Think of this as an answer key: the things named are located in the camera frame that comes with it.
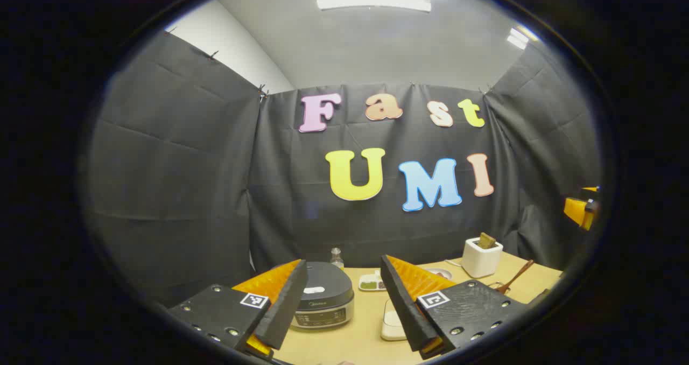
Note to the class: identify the black backdrop cloth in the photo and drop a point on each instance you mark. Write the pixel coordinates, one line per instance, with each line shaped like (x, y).
(177, 182)

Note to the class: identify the dark wooden spoon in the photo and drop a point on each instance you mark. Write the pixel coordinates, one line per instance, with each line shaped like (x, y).
(518, 275)

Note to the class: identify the round white plate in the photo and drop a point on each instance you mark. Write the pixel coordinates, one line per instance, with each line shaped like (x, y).
(441, 272)

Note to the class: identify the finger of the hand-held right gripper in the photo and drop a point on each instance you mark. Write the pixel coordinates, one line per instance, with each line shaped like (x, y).
(578, 209)

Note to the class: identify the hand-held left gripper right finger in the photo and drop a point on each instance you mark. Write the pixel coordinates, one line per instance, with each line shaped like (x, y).
(403, 306)

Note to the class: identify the small ceiling light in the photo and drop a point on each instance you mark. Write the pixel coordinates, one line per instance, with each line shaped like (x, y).
(519, 37)

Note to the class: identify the clear glass tray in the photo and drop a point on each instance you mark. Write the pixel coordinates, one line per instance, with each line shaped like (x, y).
(388, 306)

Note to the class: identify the brown toast slice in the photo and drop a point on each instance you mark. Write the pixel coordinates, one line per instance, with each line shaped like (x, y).
(487, 240)

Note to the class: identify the small clear glass bottle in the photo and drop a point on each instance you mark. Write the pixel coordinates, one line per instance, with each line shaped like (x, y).
(337, 258)

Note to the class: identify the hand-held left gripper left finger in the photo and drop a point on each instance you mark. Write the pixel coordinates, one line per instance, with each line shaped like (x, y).
(285, 306)

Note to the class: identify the white toaster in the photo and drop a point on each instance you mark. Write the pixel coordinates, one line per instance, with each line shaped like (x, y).
(480, 260)

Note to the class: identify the grey silver rice cooker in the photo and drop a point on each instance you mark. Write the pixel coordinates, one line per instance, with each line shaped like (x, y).
(325, 295)

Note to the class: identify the white divided bean dish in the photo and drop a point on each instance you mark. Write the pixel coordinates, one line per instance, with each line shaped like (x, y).
(370, 284)

